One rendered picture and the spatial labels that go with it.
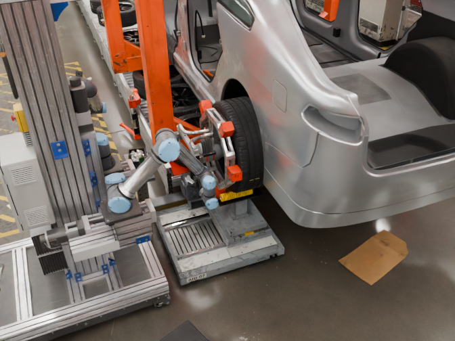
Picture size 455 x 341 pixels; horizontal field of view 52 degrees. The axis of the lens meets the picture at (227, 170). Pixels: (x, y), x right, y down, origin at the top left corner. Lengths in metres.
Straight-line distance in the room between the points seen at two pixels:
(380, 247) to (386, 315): 0.64
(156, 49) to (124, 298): 1.68
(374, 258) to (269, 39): 1.90
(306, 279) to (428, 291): 0.85
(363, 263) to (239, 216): 1.00
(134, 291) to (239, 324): 0.72
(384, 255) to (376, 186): 1.31
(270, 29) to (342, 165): 0.89
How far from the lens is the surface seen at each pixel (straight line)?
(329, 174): 2.45
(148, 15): 3.24
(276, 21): 2.78
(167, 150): 2.45
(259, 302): 3.35
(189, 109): 4.55
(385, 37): 7.77
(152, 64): 3.35
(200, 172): 2.77
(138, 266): 3.34
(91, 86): 2.99
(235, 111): 3.07
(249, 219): 3.61
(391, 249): 3.87
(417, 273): 3.77
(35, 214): 2.91
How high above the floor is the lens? 2.60
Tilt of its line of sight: 35 degrees down
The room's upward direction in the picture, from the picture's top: 1 degrees counter-clockwise
